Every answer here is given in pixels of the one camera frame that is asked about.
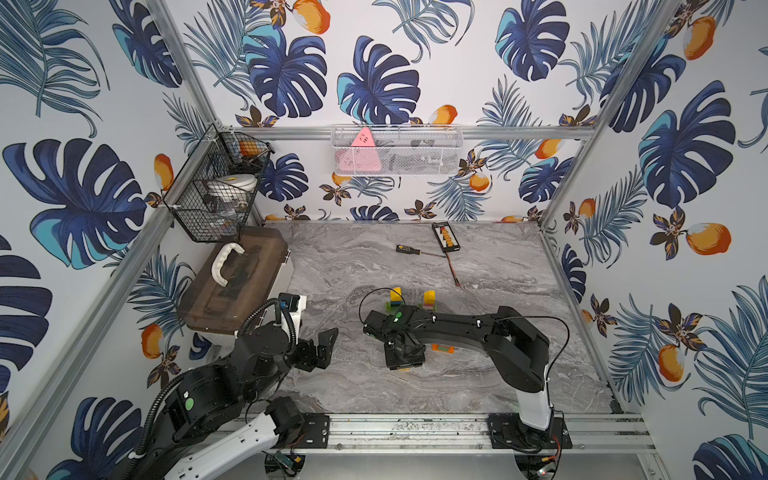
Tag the pink triangular object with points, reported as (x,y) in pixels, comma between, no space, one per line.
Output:
(358,156)

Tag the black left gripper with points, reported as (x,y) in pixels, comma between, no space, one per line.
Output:
(308,354)

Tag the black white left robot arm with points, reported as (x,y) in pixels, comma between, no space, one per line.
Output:
(210,418)

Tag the white object in basket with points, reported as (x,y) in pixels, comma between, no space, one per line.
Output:
(231,187)

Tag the black yellow screwdriver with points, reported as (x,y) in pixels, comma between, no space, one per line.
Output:
(408,250)

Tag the black screwdriver bit case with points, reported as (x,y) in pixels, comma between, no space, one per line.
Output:
(445,236)

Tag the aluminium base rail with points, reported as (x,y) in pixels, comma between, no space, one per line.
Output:
(472,433)

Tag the yellow small lego brick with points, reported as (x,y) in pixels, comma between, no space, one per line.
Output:
(396,295)

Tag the white wire wall shelf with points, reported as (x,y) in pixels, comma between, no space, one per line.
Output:
(411,150)

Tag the black wire basket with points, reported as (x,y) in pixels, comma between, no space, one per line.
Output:
(216,199)

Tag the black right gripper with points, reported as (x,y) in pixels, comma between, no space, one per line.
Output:
(411,361)

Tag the orange long lego brick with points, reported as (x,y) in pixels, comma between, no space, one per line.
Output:
(443,348)

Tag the brown translucent tool case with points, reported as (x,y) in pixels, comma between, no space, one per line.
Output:
(234,281)

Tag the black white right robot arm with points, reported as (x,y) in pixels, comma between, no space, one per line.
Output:
(519,351)

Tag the lime long base lego brick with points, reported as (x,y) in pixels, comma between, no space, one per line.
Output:
(392,308)

